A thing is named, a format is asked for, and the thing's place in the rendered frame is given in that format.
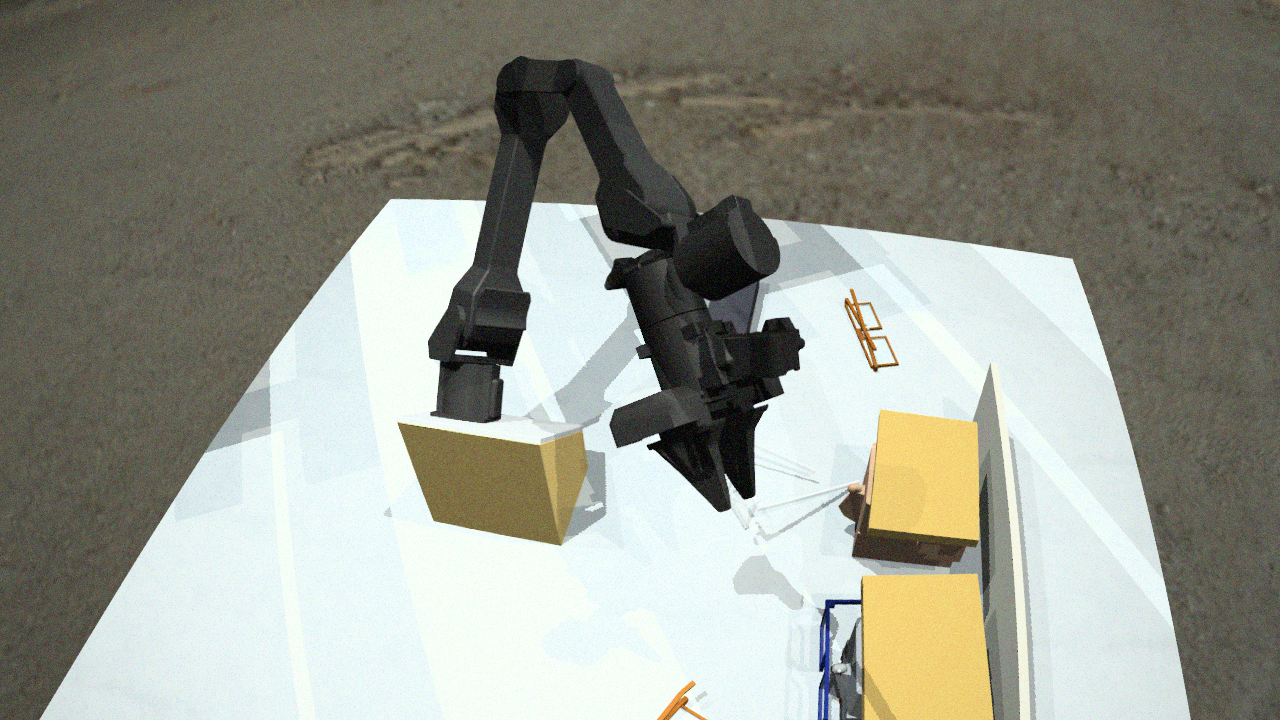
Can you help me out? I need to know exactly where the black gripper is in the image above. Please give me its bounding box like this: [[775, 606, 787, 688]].
[[609, 309, 785, 512]]

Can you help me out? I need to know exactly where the beige flat panel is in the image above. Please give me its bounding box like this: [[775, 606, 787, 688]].
[[973, 363, 1030, 720]]

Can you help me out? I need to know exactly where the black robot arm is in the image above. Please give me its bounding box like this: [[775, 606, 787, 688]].
[[428, 56, 806, 423]]

